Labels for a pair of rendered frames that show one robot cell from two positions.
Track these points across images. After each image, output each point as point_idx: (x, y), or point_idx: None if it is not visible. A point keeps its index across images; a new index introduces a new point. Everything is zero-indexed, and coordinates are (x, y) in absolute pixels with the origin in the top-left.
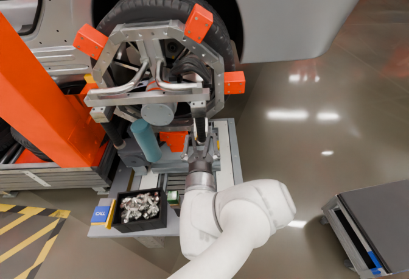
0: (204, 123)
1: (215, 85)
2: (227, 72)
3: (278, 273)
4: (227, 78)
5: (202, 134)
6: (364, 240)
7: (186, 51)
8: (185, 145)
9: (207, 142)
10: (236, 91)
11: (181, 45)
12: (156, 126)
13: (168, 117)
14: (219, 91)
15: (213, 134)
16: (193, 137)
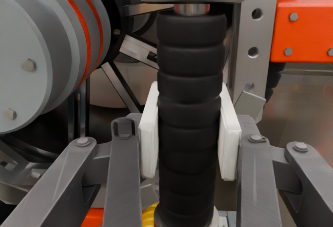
0: (217, 78)
1: (241, 18)
2: None
3: None
4: (286, 1)
5: (194, 170)
6: None
7: (149, 24)
8: (26, 214)
9: (268, 204)
10: (316, 52)
11: (139, 1)
12: (19, 181)
13: (23, 85)
14: (250, 55)
15: (294, 147)
16: (132, 159)
